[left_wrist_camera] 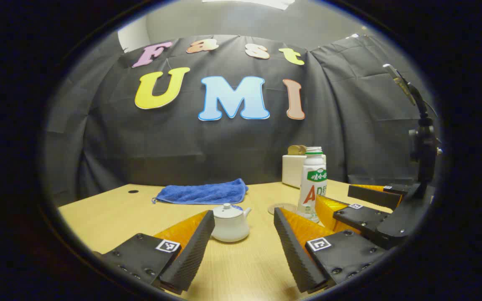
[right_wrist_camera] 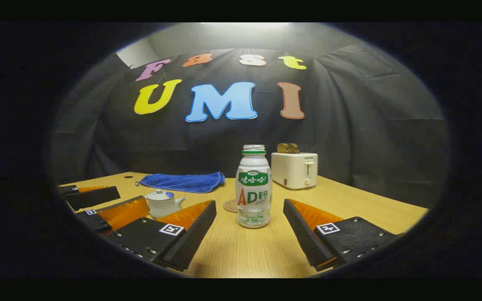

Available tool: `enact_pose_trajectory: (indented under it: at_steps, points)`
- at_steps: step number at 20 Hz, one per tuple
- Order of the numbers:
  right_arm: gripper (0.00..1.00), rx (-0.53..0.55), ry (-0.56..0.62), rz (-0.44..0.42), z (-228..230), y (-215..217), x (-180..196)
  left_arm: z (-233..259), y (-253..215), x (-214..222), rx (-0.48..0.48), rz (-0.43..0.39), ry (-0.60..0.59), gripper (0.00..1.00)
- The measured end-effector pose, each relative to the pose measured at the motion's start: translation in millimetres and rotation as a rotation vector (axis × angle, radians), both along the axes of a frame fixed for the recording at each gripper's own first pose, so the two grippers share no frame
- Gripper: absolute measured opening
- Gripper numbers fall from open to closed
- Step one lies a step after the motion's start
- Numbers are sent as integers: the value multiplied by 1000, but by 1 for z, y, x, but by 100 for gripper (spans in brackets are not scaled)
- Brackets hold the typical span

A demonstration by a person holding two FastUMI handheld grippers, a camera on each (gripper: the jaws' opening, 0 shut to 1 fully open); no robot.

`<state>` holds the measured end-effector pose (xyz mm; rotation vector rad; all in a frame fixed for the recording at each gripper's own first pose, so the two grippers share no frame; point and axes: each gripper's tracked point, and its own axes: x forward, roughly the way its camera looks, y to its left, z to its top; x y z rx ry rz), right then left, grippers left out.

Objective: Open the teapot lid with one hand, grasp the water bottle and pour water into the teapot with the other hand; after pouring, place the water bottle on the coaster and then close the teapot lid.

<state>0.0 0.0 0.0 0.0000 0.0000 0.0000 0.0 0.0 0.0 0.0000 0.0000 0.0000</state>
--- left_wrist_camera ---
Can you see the white teacup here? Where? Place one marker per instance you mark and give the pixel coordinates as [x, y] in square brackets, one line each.
[230, 230]

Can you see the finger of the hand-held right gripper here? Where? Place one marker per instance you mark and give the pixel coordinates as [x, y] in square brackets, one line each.
[362, 225]
[375, 195]

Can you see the white toaster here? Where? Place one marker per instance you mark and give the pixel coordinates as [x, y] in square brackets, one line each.
[292, 171]

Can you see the blue towel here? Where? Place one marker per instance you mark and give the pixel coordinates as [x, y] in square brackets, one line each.
[203, 193]

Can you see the white water bottle green label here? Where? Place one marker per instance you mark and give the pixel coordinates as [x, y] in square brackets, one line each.
[312, 188]

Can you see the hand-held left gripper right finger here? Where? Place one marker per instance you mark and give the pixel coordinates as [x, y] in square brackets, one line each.
[291, 251]

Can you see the ceiling light panel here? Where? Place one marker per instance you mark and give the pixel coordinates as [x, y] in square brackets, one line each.
[249, 2]

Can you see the white teacup lid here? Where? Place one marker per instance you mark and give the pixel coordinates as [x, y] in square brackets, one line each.
[227, 210]

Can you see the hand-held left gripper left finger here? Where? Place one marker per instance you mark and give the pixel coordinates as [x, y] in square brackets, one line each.
[195, 251]

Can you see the brown toast slice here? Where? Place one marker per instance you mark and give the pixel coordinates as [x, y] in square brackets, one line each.
[303, 149]
[293, 150]

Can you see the round wooden coaster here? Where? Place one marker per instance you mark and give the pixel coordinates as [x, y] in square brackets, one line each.
[280, 207]

